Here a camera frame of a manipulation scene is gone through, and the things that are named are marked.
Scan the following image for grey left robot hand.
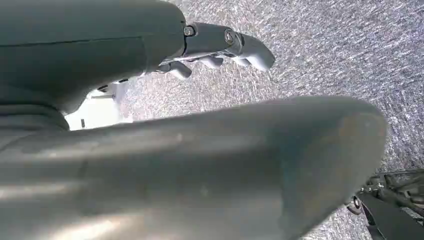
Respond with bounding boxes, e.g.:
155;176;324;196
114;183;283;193
0;0;388;240

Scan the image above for ribbed grey left arm sleeve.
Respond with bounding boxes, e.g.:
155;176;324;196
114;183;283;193
0;104;70;140

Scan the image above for pale steel bench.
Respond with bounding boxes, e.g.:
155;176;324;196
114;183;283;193
63;78;134;132

